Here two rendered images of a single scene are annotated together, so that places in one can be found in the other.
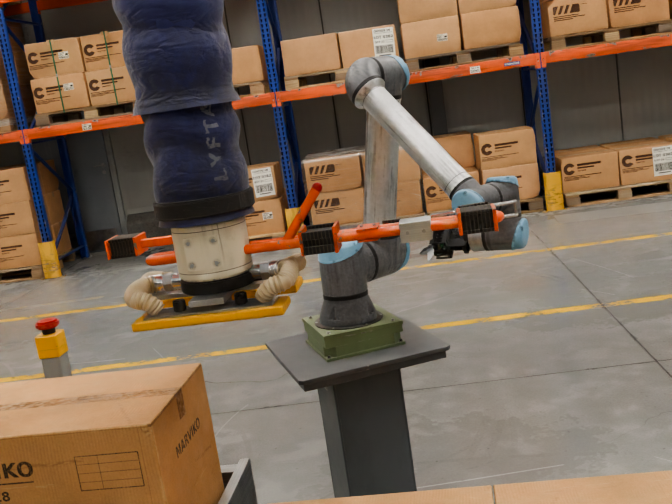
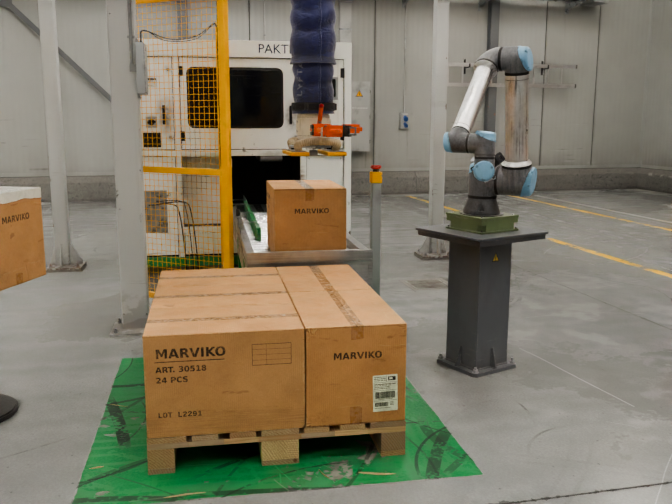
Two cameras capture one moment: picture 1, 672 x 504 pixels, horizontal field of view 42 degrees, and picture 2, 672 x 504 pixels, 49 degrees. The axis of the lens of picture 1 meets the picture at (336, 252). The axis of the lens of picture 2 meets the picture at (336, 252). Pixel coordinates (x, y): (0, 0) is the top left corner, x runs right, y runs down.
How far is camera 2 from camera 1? 3.54 m
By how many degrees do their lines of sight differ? 71
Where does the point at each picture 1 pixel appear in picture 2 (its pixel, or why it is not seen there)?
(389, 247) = (507, 175)
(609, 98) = not seen: outside the picture
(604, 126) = not seen: outside the picture
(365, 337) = (464, 221)
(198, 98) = (295, 59)
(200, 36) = (299, 33)
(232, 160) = (307, 88)
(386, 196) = (508, 140)
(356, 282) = (475, 188)
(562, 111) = not seen: outside the picture
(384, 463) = (464, 304)
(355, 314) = (469, 207)
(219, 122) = (303, 71)
